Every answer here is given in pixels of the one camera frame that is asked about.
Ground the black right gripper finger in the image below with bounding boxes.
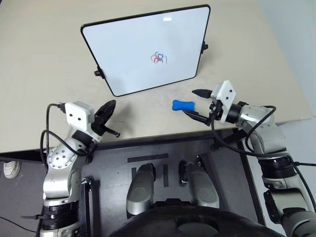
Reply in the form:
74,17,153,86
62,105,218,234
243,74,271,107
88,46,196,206
182,110,211,124
192,89,212,99

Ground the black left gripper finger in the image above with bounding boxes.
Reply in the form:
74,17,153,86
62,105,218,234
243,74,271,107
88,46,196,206
101,125,121,138
95,100,117,124

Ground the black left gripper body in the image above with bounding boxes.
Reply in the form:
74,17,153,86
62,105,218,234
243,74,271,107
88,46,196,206
90,115,110,139

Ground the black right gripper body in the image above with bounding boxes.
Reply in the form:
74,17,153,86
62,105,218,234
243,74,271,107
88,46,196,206
208,97,223,124

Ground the blue bone-shaped eraser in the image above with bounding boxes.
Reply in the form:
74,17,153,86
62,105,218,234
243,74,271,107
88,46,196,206
172,99,196,112

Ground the black robot stand platform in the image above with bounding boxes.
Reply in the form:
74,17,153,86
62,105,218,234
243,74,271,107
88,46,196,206
80,132,267,237

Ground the silver left robot leg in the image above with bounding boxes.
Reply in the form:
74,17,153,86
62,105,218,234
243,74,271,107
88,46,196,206
125,162,157,220

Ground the silver robot leg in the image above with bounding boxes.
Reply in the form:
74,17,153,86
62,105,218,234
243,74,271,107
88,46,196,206
178,160,220,210
125,162,157,220

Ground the silver right robot leg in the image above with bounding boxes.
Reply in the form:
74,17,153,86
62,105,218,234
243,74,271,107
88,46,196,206
178,160,220,210

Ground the black-framed whiteboard with scribble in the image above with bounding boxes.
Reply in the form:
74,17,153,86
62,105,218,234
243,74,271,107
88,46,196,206
80,4,211,97

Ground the white shoe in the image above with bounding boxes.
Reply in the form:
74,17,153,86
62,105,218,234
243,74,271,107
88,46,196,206
2,160,22,179

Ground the dark rounded robot torso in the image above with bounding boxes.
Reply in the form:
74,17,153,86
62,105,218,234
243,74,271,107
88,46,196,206
108,197,269,237

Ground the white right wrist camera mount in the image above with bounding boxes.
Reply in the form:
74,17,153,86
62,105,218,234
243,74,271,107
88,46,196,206
211,80,237,124

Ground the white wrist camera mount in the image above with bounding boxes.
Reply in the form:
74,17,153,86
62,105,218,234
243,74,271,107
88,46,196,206
211,80,237,124
64,100,95,131

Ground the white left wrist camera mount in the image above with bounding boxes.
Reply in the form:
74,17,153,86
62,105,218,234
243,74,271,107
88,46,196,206
64,100,95,131

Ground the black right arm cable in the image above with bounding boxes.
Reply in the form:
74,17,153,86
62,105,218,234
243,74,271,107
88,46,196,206
209,105,316,210

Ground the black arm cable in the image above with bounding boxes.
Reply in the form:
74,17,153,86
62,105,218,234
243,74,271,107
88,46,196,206
40,102,97,171
209,105,316,210

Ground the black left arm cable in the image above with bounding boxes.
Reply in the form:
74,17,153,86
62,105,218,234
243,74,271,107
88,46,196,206
40,102,97,171

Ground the black aluminium profile post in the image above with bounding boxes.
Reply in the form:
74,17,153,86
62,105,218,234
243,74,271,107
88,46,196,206
79,176,96,237

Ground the thin black floor cable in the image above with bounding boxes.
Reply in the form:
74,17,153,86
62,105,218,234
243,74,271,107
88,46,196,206
0,216,38,233

